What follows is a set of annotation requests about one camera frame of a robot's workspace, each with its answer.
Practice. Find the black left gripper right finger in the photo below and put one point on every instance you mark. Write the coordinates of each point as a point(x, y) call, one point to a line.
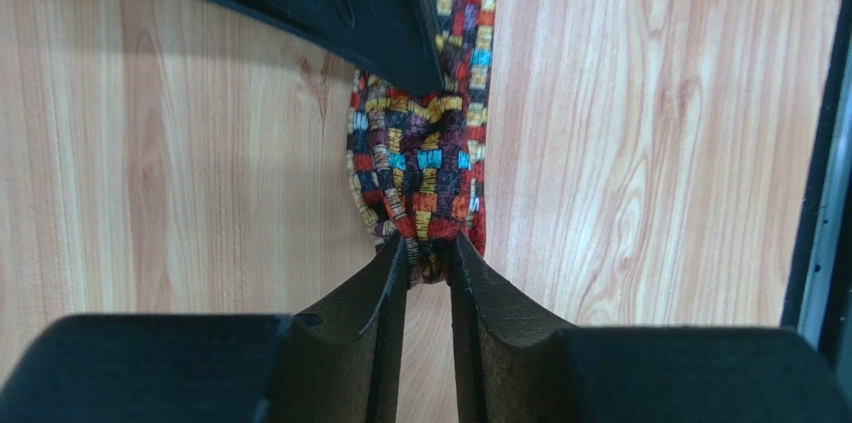
point(516, 361)

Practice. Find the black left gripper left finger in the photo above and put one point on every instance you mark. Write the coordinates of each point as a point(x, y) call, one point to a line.
point(336, 361)

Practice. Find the multicoloured checked patterned tie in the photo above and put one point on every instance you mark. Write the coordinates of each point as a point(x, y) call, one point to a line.
point(417, 164)

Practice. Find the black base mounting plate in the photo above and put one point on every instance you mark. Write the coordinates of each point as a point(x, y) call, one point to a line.
point(817, 302)

